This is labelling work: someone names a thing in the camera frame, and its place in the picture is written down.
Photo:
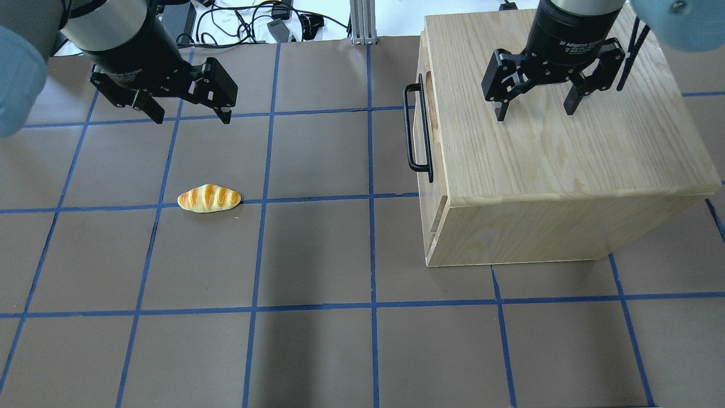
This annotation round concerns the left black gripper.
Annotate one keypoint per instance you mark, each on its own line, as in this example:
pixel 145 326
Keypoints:
pixel 126 39

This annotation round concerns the aluminium frame post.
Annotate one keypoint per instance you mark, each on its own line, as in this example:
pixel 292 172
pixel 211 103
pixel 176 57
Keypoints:
pixel 362 22

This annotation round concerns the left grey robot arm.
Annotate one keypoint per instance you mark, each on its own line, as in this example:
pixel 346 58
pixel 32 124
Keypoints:
pixel 29 30

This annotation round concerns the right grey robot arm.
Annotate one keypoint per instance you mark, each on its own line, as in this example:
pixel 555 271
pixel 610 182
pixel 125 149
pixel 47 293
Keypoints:
pixel 689 26

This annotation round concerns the striped toy bread roll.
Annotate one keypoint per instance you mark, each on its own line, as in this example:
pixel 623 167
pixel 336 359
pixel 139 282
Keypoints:
pixel 209 198

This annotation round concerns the light wooden drawer cabinet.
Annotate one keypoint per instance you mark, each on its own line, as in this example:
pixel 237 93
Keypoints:
pixel 542 186

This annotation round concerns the black power adapter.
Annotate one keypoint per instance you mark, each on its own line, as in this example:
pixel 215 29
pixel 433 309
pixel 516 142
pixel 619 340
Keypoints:
pixel 280 32

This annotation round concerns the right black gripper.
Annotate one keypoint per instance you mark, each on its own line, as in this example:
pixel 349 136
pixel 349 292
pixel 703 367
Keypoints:
pixel 568 28

